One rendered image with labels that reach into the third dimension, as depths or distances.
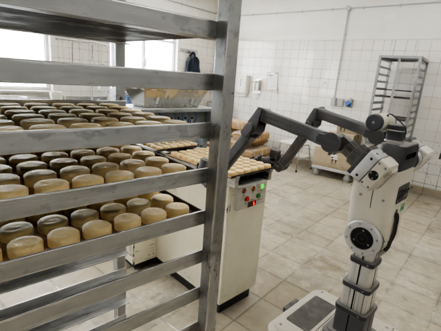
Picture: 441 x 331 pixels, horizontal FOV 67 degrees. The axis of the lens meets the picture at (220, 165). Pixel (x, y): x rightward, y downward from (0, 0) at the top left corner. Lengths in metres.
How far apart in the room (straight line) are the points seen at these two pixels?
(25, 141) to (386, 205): 1.27
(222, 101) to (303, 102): 5.48
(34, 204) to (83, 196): 0.07
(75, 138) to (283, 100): 5.84
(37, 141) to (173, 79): 0.23
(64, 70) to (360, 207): 1.26
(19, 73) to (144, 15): 0.20
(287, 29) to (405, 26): 1.87
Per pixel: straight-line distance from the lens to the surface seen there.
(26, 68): 0.50
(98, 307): 1.22
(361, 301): 1.73
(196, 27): 0.62
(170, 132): 0.59
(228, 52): 0.62
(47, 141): 0.52
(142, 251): 2.54
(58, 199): 0.54
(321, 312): 2.00
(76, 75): 0.52
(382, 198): 1.46
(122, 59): 1.01
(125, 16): 0.55
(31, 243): 0.61
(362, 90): 5.71
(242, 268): 2.20
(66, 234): 0.62
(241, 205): 1.91
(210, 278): 0.74
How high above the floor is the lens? 1.42
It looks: 15 degrees down
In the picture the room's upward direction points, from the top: 4 degrees clockwise
